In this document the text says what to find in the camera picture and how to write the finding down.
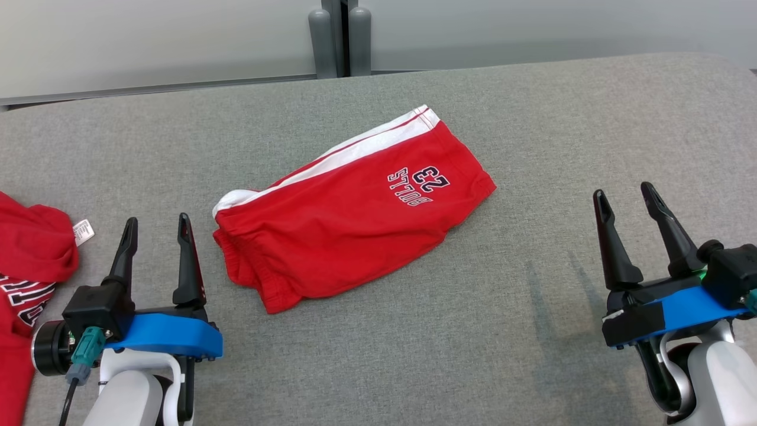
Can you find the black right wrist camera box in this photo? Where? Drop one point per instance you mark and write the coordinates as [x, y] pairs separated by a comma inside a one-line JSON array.
[[733, 272]]

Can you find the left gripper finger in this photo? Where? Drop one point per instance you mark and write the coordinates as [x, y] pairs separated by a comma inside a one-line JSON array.
[[189, 278], [125, 254]]

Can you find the grey cylinder post cap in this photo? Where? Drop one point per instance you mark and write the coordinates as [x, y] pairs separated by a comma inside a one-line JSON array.
[[322, 41], [359, 41]]

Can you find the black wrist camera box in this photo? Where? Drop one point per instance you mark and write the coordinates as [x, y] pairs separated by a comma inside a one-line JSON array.
[[733, 272], [94, 307]]

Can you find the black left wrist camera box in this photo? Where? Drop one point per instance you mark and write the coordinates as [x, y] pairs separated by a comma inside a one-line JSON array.
[[94, 307]]

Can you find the red shorts white stripe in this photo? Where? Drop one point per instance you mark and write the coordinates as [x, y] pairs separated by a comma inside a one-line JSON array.
[[355, 225]]

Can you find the right gripper body blue housing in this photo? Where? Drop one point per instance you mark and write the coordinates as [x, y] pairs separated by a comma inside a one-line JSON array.
[[686, 307]]

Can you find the grey partition post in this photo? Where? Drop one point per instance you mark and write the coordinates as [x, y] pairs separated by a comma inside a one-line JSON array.
[[326, 3]]

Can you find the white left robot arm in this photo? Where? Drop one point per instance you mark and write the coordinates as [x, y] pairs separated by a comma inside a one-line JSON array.
[[130, 396]]

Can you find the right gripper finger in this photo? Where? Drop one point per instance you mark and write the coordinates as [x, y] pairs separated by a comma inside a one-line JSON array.
[[615, 254], [674, 242]]

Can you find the left gripper body blue housing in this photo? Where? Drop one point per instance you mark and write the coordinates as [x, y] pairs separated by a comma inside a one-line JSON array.
[[171, 337]]

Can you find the red jersey white sleeves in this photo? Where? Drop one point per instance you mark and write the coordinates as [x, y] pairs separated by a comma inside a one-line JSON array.
[[29, 248]]

